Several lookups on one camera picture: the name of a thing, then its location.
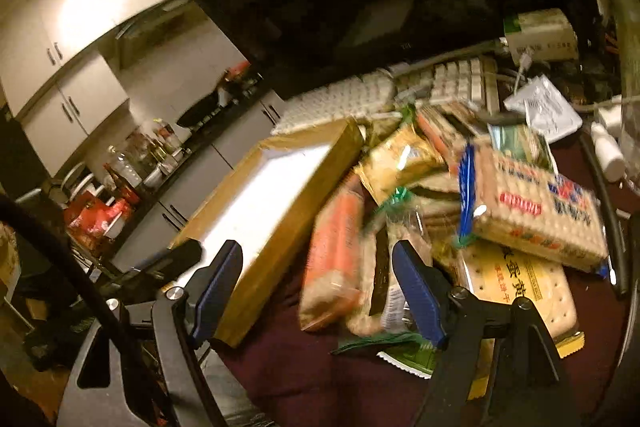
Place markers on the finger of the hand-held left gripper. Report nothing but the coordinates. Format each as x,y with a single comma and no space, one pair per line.
170,255

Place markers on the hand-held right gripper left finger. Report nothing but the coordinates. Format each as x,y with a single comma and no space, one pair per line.
220,287

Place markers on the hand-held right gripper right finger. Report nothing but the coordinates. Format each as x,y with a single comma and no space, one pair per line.
415,292

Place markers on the green snack packet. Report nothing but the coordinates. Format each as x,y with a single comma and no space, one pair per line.
400,354

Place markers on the cardboard box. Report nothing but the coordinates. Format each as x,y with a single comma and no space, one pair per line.
300,217

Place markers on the grey base cabinets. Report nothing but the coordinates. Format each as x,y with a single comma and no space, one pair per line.
200,177

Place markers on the red bag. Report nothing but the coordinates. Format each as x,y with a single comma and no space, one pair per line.
95,214

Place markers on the orange cracker packet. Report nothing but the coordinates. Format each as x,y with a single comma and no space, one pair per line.
332,257

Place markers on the yellow cracker packet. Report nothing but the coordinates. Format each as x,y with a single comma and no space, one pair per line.
520,297

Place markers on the cluster of kitchen bottles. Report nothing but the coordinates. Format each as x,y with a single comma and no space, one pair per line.
132,157

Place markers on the dark red table cloth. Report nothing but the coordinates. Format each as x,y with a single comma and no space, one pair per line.
310,382

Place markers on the gold snack packet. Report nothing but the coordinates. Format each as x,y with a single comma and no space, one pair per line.
400,154

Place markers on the cracker packet blue red label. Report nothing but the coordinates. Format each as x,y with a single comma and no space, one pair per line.
535,212

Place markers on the black wok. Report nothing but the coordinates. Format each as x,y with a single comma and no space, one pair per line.
197,112

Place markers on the red striped snack packet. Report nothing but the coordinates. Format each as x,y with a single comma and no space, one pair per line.
440,129

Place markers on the white keyboard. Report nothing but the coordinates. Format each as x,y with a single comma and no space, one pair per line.
340,99

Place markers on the black tube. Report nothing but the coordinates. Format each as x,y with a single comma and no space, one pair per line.
607,217

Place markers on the white printed sachet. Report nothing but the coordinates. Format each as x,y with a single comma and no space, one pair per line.
545,107

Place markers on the range hood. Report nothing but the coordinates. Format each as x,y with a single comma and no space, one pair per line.
150,24

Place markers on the white spray bottle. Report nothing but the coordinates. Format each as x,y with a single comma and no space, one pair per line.
610,157

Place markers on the white charger plug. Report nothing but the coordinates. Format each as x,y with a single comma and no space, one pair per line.
610,117

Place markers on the white green medicine box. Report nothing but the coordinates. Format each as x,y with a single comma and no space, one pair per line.
542,34

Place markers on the white wall cabinets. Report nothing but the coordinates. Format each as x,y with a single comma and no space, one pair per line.
75,7

